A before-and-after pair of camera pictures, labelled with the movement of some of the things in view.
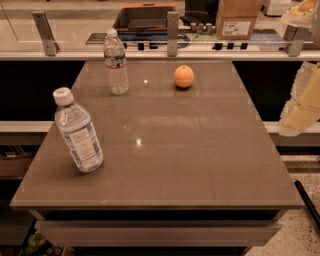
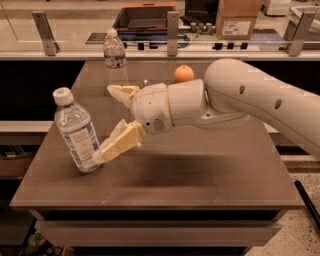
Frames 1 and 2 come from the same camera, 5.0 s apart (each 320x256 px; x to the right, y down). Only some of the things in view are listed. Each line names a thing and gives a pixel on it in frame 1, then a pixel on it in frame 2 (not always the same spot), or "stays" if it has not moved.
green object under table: [35, 242] stays
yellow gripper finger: [302, 110] -> [151, 106]
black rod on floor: [308, 203] stays
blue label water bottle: [78, 132] stays
